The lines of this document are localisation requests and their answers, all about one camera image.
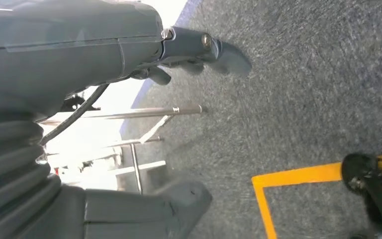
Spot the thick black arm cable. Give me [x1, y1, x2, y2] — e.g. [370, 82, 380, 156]
[39, 84, 110, 146]

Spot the yellow floor tape marking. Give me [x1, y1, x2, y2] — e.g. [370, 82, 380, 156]
[251, 153, 382, 239]

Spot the small steel table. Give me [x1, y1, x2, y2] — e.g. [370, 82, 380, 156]
[39, 105, 208, 195]

